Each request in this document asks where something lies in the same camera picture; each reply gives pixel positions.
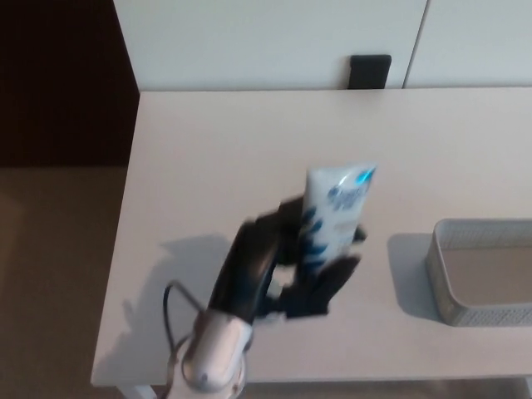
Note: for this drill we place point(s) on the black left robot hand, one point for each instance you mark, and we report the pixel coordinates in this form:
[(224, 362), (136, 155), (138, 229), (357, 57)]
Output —
[(245, 266)]

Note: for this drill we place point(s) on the white blue shampoo tube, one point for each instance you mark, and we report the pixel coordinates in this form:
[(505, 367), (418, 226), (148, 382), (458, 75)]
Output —
[(328, 216)]

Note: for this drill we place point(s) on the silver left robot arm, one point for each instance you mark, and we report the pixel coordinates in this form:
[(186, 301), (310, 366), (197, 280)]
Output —
[(212, 353)]

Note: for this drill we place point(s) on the small grey perforated container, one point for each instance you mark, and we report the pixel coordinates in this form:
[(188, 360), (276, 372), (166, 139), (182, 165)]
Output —
[(446, 274)]

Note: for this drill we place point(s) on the white table leg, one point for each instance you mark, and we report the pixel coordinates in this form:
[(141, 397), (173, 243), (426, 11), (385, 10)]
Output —
[(139, 391)]

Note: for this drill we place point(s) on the black wall bracket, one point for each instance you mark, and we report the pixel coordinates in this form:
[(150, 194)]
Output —
[(370, 71)]

